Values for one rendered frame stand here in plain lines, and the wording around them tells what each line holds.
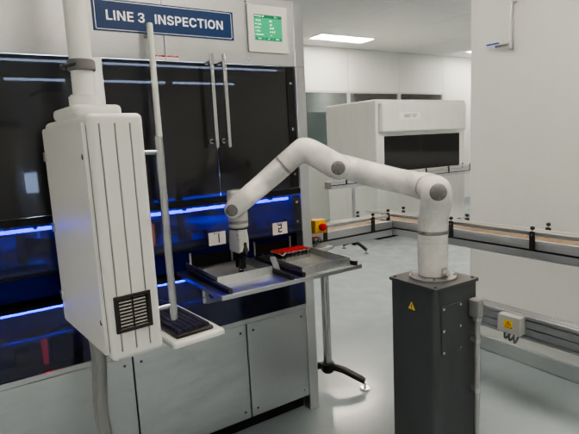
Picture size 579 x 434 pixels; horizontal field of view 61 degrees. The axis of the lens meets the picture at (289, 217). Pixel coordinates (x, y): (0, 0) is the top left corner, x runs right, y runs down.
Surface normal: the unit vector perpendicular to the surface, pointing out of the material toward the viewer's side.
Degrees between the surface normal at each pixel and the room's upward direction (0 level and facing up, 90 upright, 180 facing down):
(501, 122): 90
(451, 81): 90
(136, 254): 90
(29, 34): 90
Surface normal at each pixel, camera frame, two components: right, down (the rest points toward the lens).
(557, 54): -0.83, 0.12
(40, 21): 0.55, 0.10
